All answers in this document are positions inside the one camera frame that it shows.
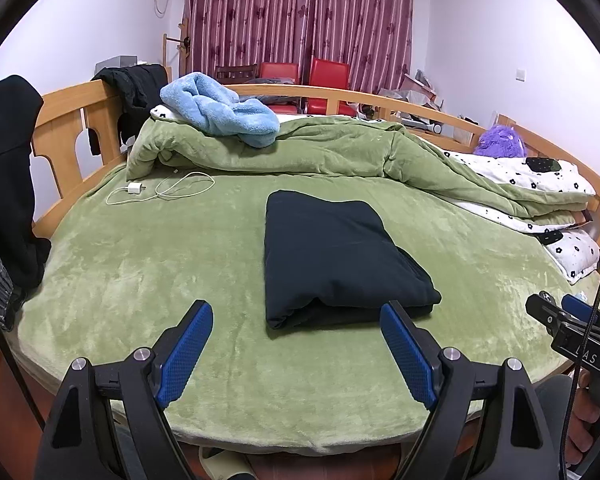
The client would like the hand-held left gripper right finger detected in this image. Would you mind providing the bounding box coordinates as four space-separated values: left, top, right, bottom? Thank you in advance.
379 300 561 480

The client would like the person's right hand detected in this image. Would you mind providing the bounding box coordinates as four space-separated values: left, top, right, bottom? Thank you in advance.
565 400 600 471

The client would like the maroon floral curtain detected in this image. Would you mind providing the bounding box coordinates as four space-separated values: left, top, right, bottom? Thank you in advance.
185 0 415 96

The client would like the red chair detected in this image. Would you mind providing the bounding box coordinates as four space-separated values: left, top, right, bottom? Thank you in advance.
309 57 356 117
259 61 301 115

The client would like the wooden bed frame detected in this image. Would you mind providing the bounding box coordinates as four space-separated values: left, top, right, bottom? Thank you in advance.
0 80 600 480

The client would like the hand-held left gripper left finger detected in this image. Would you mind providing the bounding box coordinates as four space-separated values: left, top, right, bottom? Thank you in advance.
34 299 214 480

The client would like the white floral pillow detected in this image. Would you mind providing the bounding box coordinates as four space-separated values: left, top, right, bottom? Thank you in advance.
535 227 600 285

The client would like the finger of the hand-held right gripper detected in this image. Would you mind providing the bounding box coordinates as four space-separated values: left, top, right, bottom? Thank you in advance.
525 291 565 336
561 294 600 323

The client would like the beige slipper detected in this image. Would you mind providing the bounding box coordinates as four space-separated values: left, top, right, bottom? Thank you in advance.
200 447 261 480

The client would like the black jacket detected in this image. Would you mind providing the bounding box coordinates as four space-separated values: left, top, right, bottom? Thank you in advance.
91 63 168 156

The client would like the wooden coat rack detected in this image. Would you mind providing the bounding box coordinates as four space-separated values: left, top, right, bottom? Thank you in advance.
162 17 191 81

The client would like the black hanging garment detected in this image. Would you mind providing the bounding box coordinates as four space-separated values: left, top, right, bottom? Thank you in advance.
0 75 52 291

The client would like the light blue fleece blanket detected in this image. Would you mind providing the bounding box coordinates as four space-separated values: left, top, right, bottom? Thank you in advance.
160 72 281 148

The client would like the purple plush toy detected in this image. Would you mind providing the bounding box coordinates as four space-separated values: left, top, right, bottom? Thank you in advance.
474 125 526 157

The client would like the grey box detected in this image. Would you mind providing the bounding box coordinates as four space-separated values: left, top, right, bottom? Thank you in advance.
95 55 141 73

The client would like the dark navy sweatshirt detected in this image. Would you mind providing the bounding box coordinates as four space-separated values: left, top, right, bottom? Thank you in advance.
264 190 442 331

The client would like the white charger with cable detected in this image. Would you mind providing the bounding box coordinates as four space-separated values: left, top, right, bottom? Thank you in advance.
105 172 215 206

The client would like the green quilt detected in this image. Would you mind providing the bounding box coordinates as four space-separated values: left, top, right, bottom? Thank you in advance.
125 115 591 218

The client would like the pile of cardboard boxes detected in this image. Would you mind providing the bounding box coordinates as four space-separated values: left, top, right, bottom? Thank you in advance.
377 70 443 121

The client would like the dark wooden chair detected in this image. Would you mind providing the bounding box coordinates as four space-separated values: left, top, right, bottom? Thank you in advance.
215 64 258 83

